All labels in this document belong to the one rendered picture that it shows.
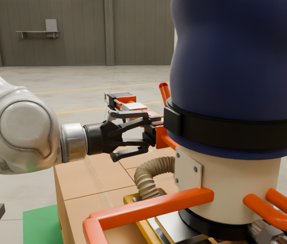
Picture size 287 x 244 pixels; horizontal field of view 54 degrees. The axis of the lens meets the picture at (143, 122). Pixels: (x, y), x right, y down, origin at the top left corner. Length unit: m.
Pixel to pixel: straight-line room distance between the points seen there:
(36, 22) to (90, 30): 2.05
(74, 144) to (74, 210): 0.84
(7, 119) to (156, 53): 11.45
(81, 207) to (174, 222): 0.97
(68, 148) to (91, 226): 0.28
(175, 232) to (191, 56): 0.30
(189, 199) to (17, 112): 0.28
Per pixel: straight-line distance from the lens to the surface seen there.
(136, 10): 11.76
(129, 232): 0.66
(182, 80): 0.42
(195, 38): 0.41
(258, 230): 0.50
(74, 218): 1.41
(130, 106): 0.91
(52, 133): 0.46
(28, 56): 12.36
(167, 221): 0.54
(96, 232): 0.38
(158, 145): 0.69
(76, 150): 0.64
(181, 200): 0.44
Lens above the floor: 1.37
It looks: 18 degrees down
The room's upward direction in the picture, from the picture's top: straight up
